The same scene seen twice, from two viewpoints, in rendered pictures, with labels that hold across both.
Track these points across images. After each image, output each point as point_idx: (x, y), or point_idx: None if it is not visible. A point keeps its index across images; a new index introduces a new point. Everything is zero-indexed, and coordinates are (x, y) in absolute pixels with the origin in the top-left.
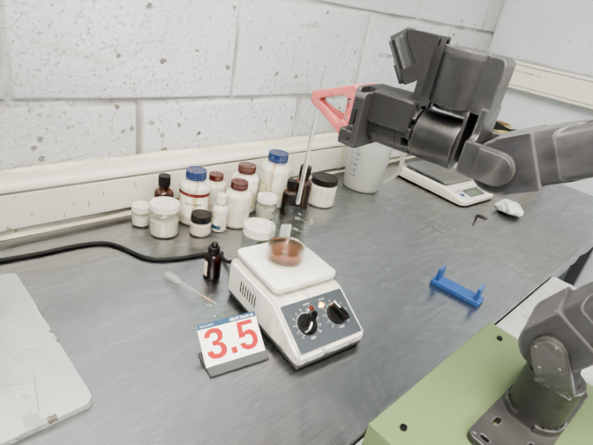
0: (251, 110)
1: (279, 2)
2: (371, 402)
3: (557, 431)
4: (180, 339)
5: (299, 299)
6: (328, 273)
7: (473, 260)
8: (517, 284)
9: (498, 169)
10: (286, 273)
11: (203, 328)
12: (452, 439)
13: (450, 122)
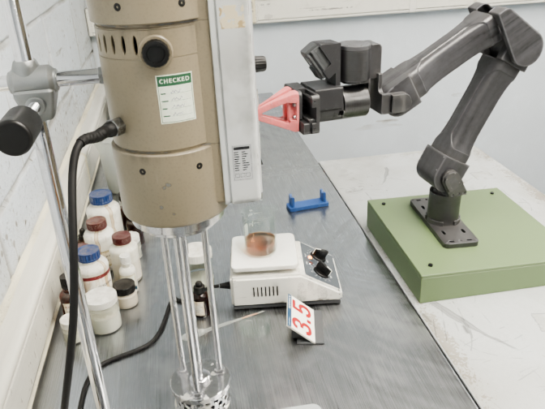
0: (35, 171)
1: (10, 46)
2: (383, 281)
3: (460, 217)
4: (274, 350)
5: (302, 263)
6: (291, 236)
7: (279, 182)
8: (317, 178)
9: (405, 101)
10: (280, 254)
11: (290, 323)
12: (444, 253)
13: (359, 88)
